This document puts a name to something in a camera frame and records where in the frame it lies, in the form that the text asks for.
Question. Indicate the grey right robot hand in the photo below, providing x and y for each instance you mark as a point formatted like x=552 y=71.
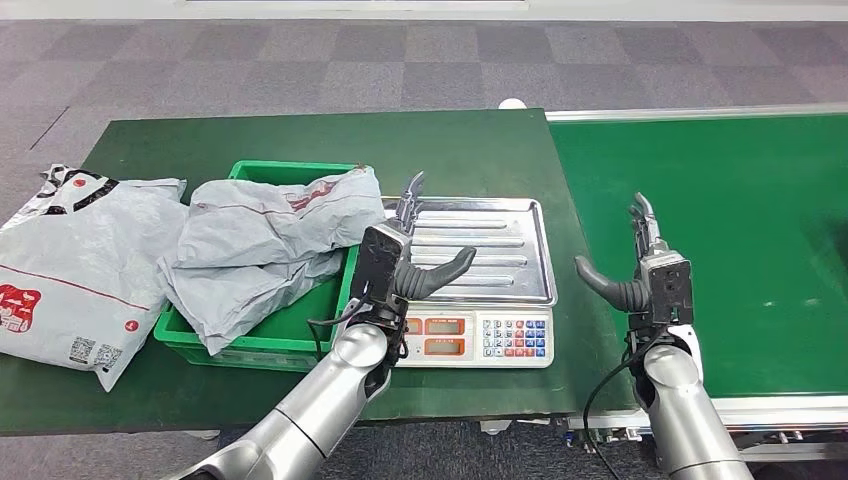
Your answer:
x=626 y=295

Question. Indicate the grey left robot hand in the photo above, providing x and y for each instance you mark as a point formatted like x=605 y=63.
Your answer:
x=424 y=278

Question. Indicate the grey parcel bag red picture print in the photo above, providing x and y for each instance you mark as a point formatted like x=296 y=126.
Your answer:
x=265 y=218

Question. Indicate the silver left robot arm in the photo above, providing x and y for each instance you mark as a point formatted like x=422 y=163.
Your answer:
x=318 y=404

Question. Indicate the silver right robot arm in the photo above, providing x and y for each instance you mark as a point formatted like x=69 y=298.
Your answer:
x=682 y=411

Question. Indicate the green conveyor belt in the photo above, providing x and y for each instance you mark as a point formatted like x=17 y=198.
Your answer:
x=748 y=199

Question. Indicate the white scale with steel tray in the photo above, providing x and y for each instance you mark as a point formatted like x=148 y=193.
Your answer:
x=490 y=258

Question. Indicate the green plastic crate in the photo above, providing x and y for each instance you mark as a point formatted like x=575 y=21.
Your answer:
x=285 y=331

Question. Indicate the white table foot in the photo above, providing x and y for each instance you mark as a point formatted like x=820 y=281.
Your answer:
x=495 y=428

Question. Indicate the large grey bag QR codes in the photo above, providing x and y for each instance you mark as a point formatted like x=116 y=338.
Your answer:
x=79 y=265

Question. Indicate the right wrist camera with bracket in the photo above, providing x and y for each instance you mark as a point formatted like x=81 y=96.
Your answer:
x=669 y=285

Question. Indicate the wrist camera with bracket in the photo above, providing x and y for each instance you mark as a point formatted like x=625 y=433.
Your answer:
x=378 y=262
x=669 y=285

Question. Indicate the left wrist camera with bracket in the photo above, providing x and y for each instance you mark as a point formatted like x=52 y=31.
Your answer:
x=378 y=262

